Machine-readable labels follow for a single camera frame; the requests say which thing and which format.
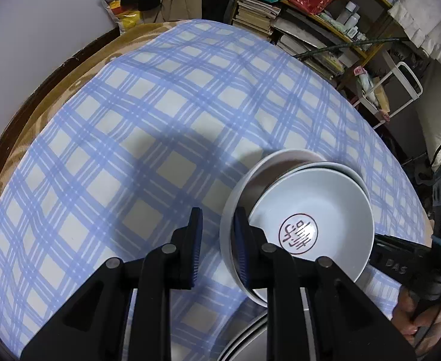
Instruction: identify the small red-rimmed bowl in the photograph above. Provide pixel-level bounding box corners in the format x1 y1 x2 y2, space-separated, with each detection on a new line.
219 148 372 308

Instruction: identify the large red-rimmed bowl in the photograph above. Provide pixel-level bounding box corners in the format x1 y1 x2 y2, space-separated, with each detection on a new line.
249 167 375 281

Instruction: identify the large white cherry plate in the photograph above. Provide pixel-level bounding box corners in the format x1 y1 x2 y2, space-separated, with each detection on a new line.
217 311 268 360

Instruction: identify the person's right hand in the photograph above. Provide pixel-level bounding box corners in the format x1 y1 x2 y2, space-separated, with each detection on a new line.
392 287 441 356

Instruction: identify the blue plaid tablecloth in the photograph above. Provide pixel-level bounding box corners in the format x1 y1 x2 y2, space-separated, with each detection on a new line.
0 20 425 360

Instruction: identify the white metal cart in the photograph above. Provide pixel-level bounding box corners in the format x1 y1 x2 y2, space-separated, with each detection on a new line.
351 62 423 130

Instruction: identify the stack of books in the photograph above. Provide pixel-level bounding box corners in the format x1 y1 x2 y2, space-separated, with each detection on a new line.
231 0 281 41

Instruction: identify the wooden bookshelf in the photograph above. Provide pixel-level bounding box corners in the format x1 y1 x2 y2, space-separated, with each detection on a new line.
227 0 398 91

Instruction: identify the snack bags pile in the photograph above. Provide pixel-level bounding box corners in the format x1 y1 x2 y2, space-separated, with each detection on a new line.
100 0 143 34

